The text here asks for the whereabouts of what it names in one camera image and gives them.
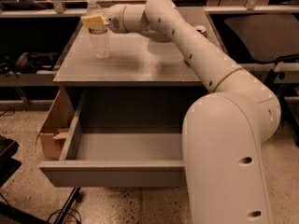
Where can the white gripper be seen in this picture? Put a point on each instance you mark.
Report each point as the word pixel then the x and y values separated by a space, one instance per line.
pixel 114 21

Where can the clear plastic water bottle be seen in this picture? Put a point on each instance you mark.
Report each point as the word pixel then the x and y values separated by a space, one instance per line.
pixel 99 40

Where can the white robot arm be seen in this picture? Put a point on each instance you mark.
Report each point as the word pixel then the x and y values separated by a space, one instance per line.
pixel 222 132

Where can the grey counter cabinet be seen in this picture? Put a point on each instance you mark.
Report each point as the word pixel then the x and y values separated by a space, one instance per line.
pixel 143 83

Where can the grey open top drawer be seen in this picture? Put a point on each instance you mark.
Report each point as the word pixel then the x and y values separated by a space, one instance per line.
pixel 122 138

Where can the white ceramic bowl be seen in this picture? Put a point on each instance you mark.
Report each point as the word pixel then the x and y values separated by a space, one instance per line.
pixel 155 35

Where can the dark items under left shelf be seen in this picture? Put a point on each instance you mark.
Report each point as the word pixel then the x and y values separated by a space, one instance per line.
pixel 28 63

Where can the red soda can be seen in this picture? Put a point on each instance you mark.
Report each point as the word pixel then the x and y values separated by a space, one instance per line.
pixel 201 30

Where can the brown cardboard box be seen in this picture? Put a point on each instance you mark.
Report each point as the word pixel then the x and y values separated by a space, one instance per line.
pixel 55 128

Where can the black office chair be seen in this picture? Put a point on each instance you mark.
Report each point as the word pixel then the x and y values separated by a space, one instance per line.
pixel 261 40

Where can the grey metal shelf rail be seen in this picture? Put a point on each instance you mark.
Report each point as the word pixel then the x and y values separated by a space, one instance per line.
pixel 62 3

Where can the black stand base with cables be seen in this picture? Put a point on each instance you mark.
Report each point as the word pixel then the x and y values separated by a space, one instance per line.
pixel 26 201

